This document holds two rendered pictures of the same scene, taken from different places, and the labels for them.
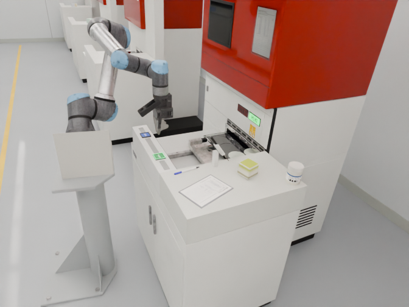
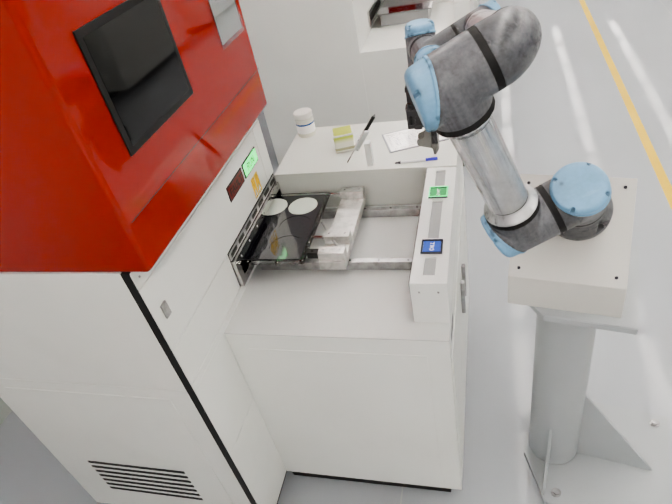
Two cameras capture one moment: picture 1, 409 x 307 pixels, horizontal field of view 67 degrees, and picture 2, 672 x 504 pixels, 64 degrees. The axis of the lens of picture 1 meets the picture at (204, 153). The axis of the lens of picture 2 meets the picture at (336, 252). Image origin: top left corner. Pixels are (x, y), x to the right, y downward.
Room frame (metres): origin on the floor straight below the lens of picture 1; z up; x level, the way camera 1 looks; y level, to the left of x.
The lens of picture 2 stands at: (2.54, 1.01, 1.87)
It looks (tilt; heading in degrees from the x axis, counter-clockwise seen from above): 37 degrees down; 228
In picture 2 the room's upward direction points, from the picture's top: 13 degrees counter-clockwise
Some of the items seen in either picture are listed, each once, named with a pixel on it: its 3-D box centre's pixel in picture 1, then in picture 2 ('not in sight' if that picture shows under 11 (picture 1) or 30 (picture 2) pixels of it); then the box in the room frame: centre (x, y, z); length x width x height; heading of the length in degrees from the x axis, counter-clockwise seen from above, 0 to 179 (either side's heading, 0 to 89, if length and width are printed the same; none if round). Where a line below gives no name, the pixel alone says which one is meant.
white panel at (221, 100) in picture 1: (232, 114); (225, 232); (1.87, -0.17, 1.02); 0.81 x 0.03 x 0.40; 27
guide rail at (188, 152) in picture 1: (196, 151); (336, 264); (1.68, 0.05, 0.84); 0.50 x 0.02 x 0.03; 117
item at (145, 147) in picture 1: (152, 156); (437, 237); (1.49, 0.30, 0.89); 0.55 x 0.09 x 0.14; 27
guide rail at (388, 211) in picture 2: not in sight; (353, 212); (1.44, -0.07, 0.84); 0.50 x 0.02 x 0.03; 117
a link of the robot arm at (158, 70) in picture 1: (159, 73); (421, 44); (1.39, 0.23, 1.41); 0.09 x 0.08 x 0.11; 44
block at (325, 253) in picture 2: (195, 141); (332, 253); (1.70, 0.06, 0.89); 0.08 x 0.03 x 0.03; 117
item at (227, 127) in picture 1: (242, 143); (260, 229); (1.71, -0.24, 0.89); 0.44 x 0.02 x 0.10; 27
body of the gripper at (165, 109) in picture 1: (162, 105); (423, 104); (1.39, 0.22, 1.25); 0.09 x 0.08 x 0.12; 117
